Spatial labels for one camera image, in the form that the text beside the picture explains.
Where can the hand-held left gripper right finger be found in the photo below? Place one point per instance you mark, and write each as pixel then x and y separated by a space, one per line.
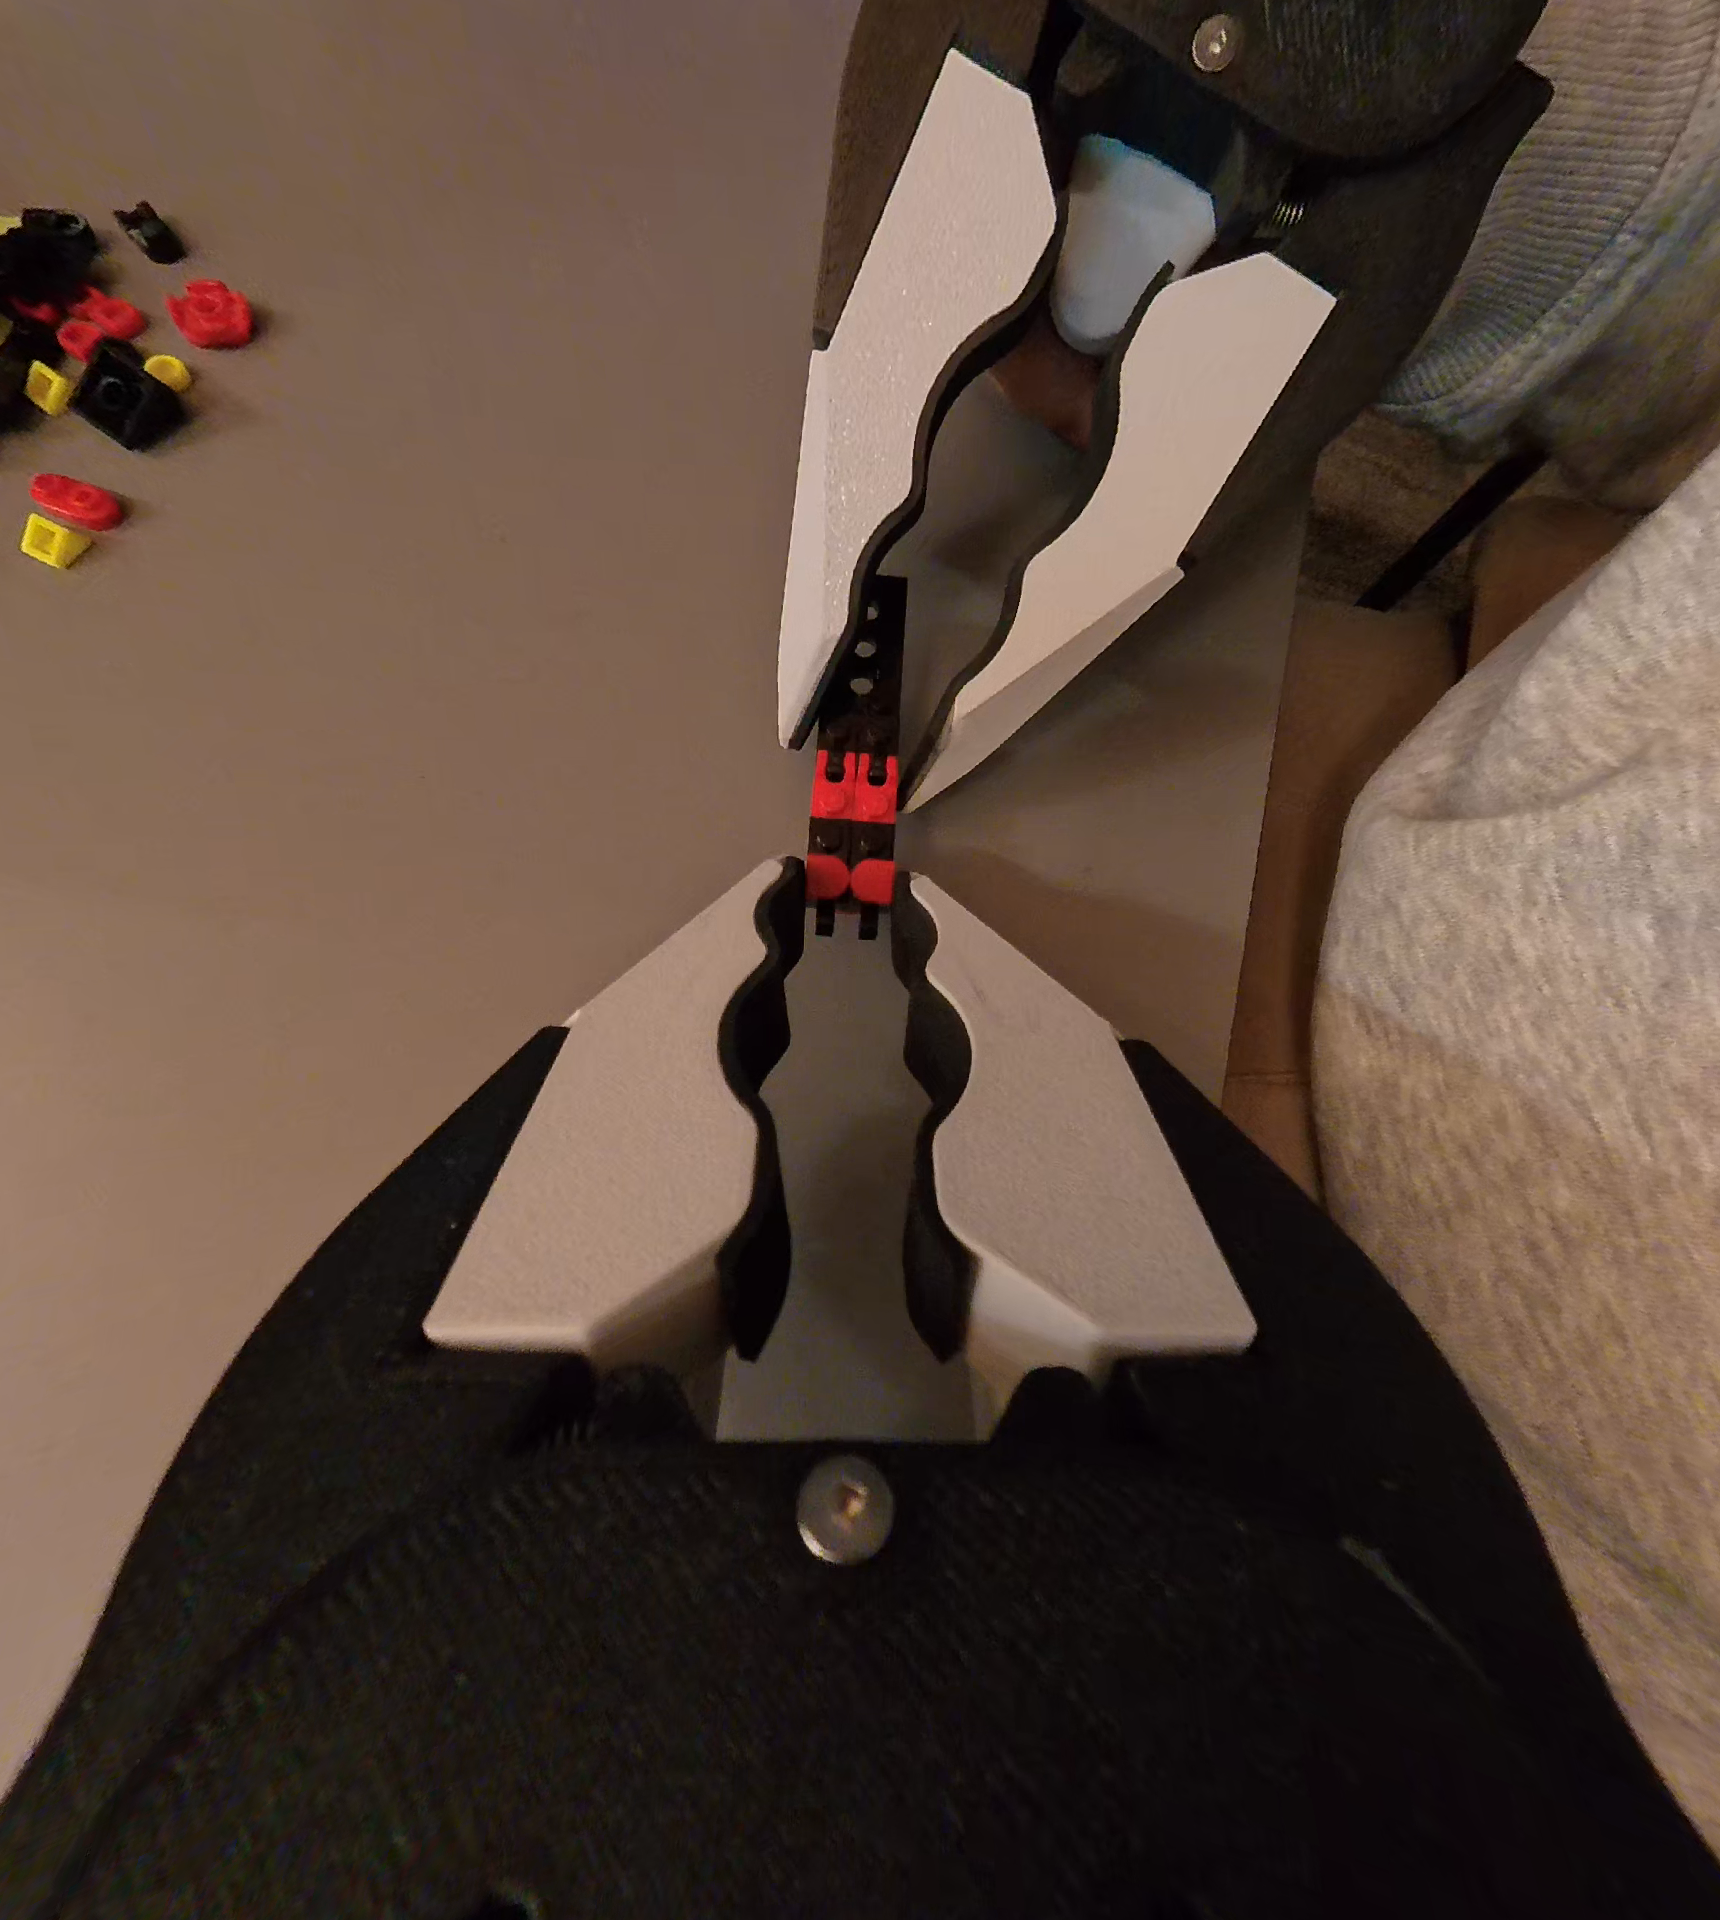
pixel 1083 1200

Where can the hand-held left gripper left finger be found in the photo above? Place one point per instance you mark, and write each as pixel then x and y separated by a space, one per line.
pixel 603 1185

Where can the person's right forearm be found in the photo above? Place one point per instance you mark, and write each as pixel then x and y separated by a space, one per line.
pixel 1626 225

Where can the red and black lego assembly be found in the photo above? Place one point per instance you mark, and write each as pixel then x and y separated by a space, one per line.
pixel 851 811

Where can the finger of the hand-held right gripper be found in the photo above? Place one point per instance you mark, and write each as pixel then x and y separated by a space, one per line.
pixel 1203 406
pixel 920 272

